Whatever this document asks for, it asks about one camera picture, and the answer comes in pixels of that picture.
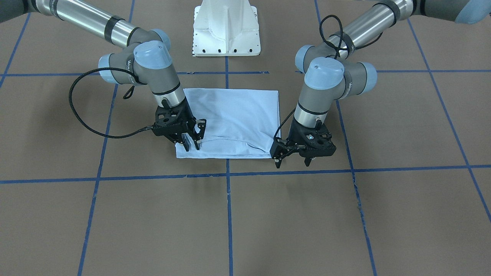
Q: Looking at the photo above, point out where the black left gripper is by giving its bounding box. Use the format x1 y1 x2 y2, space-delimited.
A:
270 119 336 168

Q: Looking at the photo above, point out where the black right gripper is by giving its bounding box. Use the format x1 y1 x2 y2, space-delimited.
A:
152 98 206 152

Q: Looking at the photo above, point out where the light blue t-shirt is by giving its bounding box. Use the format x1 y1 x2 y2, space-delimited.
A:
176 88 280 159

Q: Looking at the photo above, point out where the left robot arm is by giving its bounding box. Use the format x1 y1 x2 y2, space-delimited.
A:
270 0 491 168

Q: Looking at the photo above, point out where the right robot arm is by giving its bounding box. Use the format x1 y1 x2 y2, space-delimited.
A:
1 0 206 151

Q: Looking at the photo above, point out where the brown paper table cover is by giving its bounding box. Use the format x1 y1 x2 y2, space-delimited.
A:
0 13 490 276

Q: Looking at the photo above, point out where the white central robot pedestal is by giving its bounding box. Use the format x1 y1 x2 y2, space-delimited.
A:
192 0 261 57

